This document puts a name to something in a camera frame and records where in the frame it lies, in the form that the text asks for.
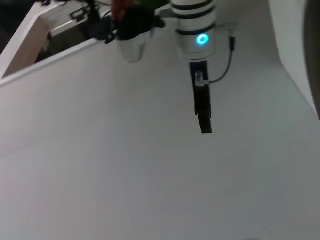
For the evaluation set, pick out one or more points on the black metal clamp fixture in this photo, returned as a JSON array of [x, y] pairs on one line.
[[100, 27]]

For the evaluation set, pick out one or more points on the beige wooden frame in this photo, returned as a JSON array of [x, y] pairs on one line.
[[27, 35]]

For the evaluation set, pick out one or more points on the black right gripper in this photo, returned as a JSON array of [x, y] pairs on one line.
[[201, 100]]

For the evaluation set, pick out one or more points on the large stainless steel bowl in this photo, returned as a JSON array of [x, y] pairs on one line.
[[313, 50]]

